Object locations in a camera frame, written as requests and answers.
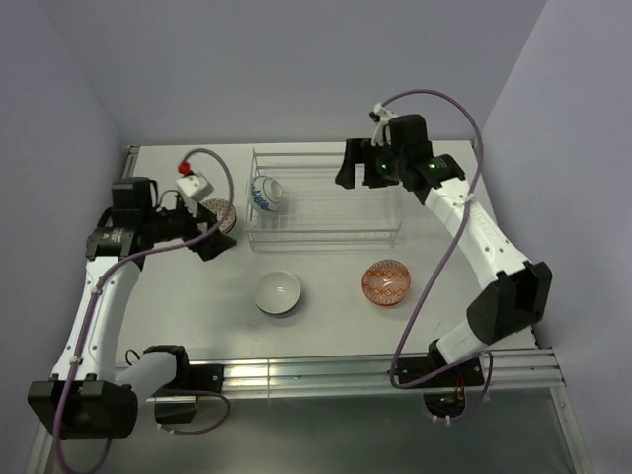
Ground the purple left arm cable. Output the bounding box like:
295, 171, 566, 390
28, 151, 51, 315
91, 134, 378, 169
52, 147, 237, 474

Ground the white bowl blue orange rim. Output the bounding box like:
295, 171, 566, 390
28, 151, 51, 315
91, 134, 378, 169
254, 271, 302, 317

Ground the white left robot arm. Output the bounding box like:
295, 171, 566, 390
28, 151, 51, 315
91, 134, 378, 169
28, 177, 236, 440

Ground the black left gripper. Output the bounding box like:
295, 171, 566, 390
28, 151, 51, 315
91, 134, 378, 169
142, 197, 236, 260

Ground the clear acrylic dish rack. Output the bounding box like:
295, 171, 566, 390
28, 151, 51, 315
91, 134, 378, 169
243, 142, 402, 252

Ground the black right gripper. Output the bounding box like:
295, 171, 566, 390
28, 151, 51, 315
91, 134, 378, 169
335, 138, 407, 190

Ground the orange geometric patterned bowl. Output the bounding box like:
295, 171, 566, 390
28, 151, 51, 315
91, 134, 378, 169
361, 259, 411, 307

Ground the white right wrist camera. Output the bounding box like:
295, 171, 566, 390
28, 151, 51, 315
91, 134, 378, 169
369, 103, 397, 146

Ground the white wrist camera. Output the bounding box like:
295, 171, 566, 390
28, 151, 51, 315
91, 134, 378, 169
176, 173, 214, 214
369, 103, 397, 146

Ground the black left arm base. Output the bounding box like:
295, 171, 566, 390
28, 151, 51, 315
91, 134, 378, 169
154, 363, 225, 426

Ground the blue floral bowl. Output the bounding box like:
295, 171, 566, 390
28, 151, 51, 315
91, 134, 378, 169
248, 176, 283, 215

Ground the brown patterned bowl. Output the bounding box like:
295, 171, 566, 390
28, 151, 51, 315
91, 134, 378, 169
201, 198, 237, 234

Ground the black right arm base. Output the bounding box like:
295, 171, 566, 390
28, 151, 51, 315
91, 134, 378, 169
392, 355, 492, 426

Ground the aluminium mounting rail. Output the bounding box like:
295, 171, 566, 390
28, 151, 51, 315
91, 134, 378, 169
46, 347, 567, 401

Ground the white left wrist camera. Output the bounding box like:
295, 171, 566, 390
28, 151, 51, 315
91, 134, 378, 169
176, 173, 214, 214

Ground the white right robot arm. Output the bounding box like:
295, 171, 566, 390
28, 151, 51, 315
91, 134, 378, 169
335, 106, 552, 385

